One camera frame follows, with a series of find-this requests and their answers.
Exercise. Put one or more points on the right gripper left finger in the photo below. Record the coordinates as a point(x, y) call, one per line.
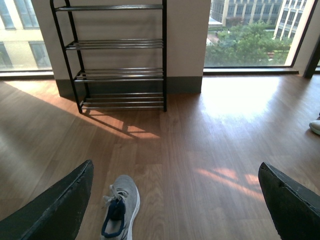
point(57, 213)

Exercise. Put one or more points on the grey knit sneaker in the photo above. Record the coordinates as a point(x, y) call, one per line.
point(122, 206)

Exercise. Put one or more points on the bystander white sneaker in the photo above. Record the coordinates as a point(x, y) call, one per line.
point(315, 126)

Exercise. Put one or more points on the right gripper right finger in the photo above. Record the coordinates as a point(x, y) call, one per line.
point(294, 209)

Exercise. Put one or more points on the black metal shoe rack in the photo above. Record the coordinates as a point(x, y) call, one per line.
point(115, 52)

